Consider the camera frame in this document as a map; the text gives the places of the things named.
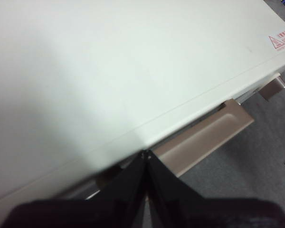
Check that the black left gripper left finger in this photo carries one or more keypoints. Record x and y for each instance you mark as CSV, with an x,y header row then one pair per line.
x,y
97,213

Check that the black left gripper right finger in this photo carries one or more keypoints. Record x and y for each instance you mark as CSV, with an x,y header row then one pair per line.
x,y
192,213

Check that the cream toaster oven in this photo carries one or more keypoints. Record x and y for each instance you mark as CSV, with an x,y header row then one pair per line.
x,y
109,71

